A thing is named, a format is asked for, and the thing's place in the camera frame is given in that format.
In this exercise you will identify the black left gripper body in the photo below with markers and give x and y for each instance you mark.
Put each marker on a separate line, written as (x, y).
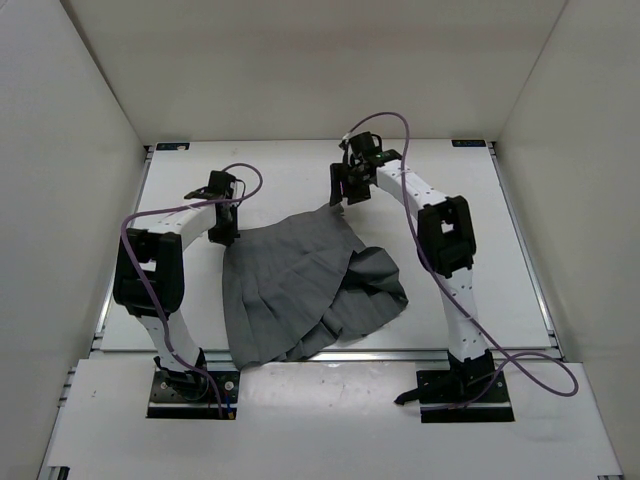
(233, 220)

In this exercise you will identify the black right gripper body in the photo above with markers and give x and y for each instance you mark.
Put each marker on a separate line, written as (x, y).
(352, 171)

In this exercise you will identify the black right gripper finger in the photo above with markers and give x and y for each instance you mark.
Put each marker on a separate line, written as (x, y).
(357, 193)
(336, 183)

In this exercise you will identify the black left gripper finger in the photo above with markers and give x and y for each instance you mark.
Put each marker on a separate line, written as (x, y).
(216, 235)
(231, 234)

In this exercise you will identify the grey pleated skirt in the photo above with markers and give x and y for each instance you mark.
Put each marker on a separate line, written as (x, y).
(298, 286)

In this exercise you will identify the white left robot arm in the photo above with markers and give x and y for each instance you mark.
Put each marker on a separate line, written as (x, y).
(150, 276)

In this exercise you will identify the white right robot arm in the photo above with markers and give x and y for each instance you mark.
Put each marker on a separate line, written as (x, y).
(445, 241)

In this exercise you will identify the blue label sticker left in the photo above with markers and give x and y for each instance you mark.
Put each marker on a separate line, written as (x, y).
(172, 146)

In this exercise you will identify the blue label sticker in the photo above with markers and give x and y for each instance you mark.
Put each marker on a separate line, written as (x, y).
(172, 146)
(468, 143)

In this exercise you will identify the blue label sticker right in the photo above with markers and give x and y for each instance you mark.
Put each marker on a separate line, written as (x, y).
(468, 143)

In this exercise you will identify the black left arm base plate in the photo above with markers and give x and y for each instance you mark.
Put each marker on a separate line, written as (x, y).
(176, 400)

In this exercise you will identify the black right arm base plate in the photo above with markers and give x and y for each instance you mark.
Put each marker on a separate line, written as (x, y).
(441, 400)

